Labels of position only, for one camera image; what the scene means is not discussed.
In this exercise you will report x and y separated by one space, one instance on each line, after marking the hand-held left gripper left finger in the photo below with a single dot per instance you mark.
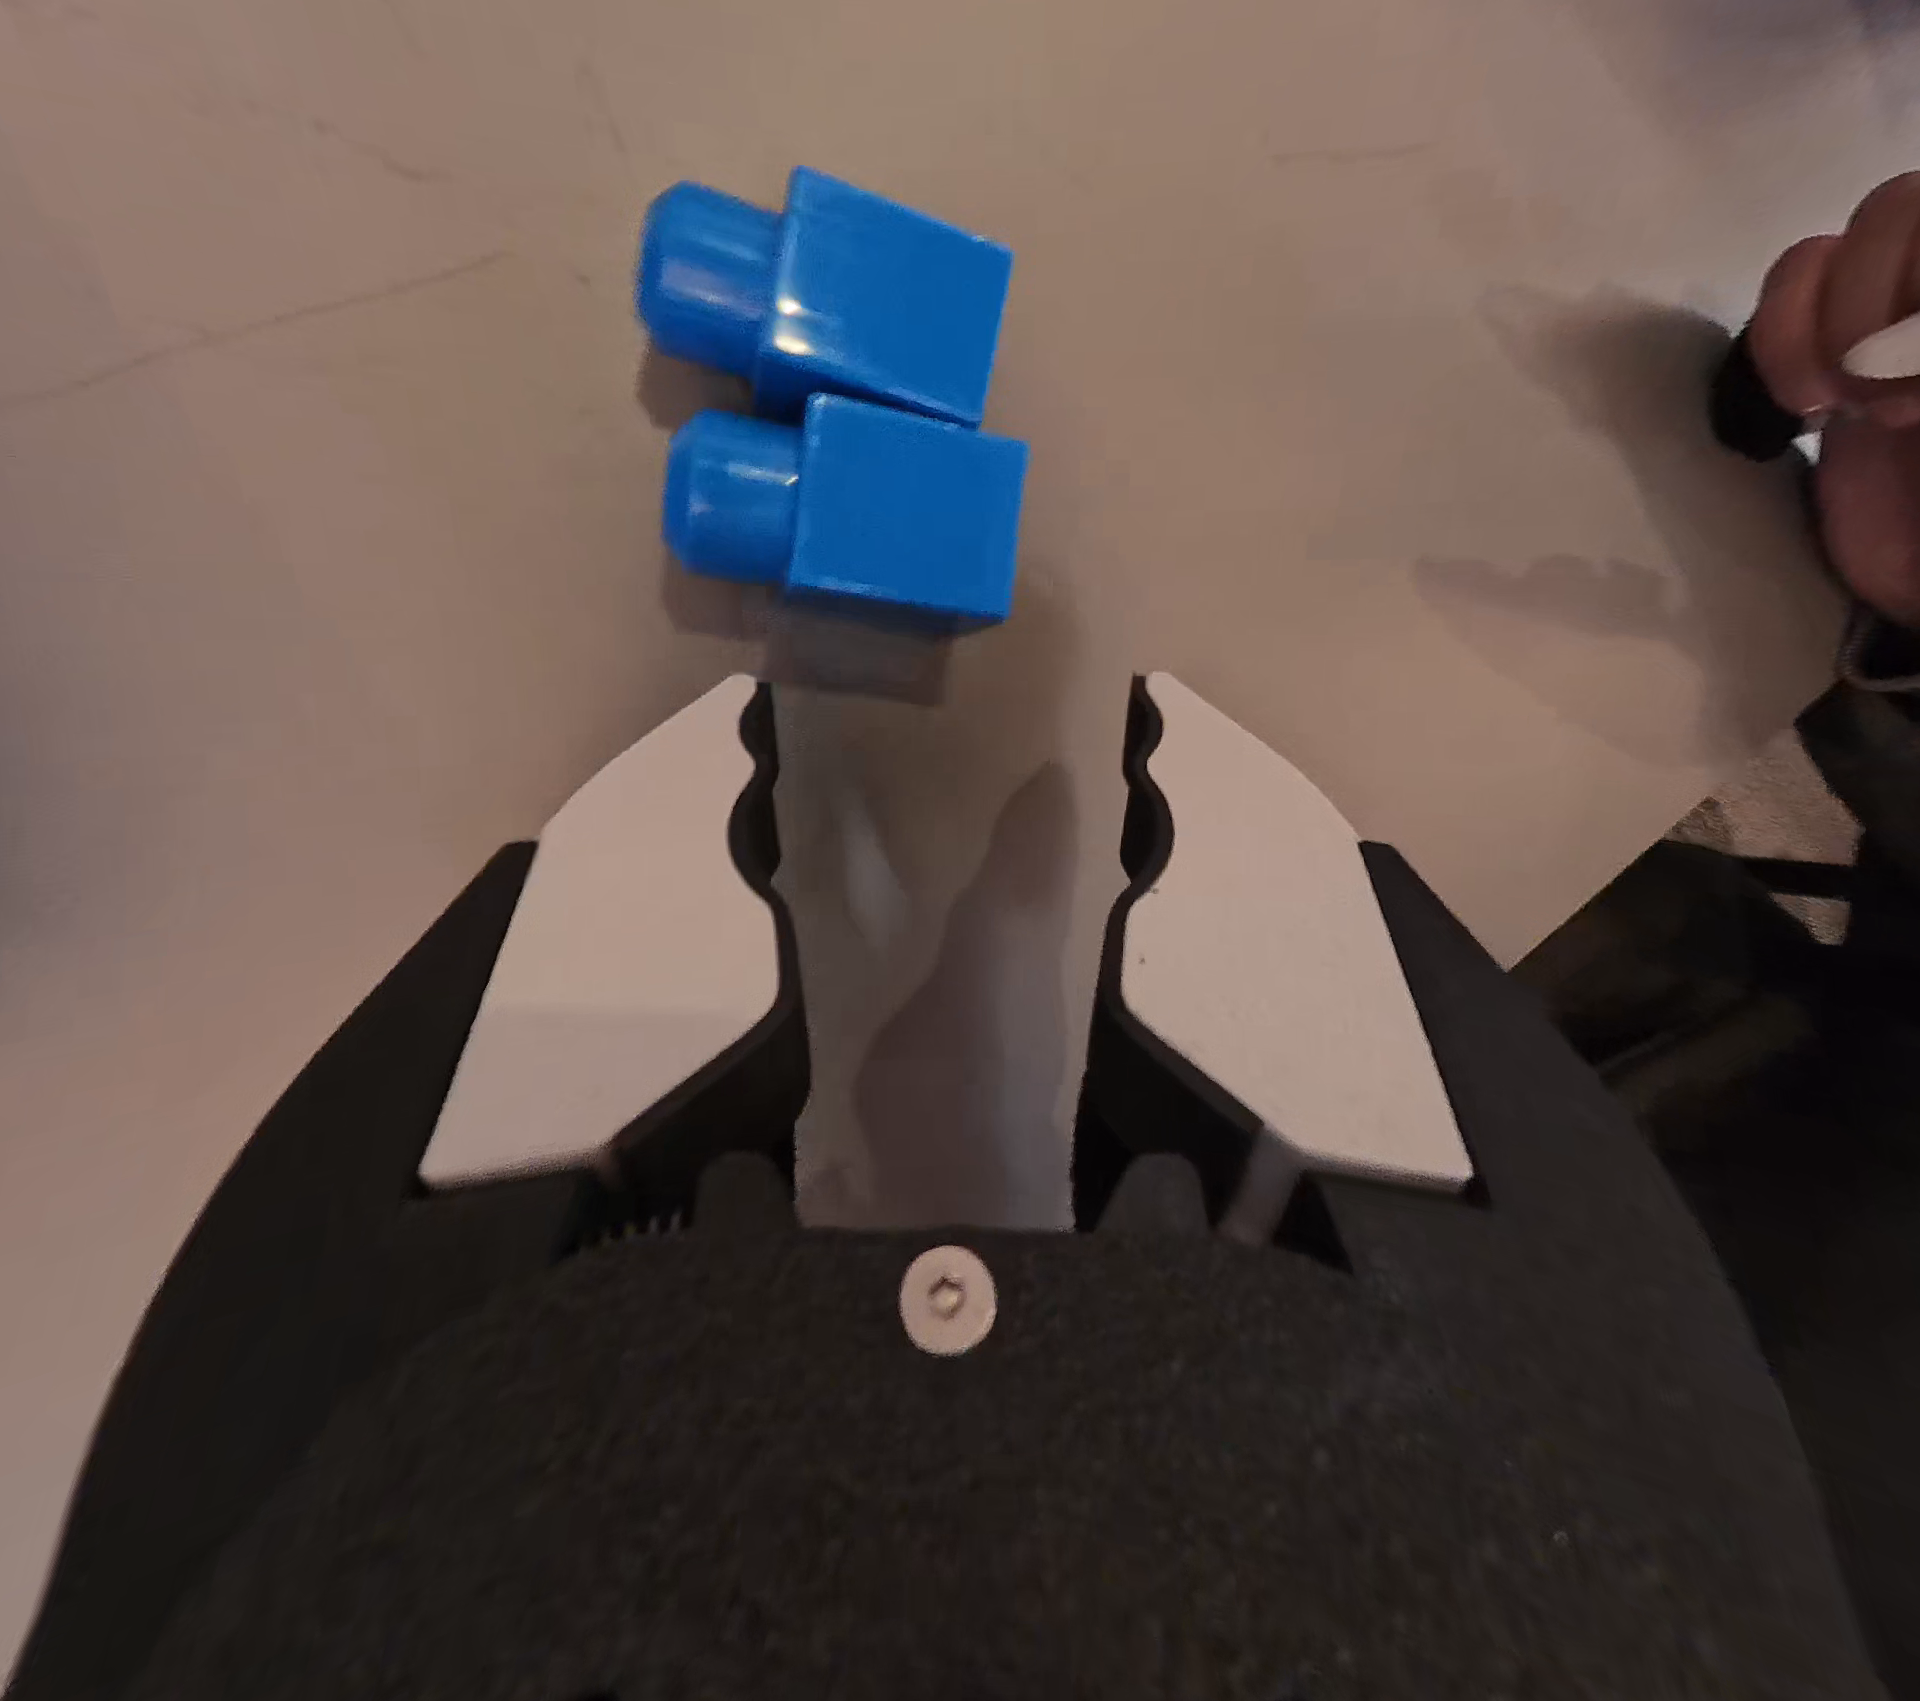
613 982

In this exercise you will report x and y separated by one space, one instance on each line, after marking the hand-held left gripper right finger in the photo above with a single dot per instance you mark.
1293 982

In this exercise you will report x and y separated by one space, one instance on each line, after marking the blue one-stud block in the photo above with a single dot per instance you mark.
915 518
887 308

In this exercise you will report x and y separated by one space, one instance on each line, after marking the grey desk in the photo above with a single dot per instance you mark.
1350 154

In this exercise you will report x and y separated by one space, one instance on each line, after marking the person's right hand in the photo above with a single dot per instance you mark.
1875 261

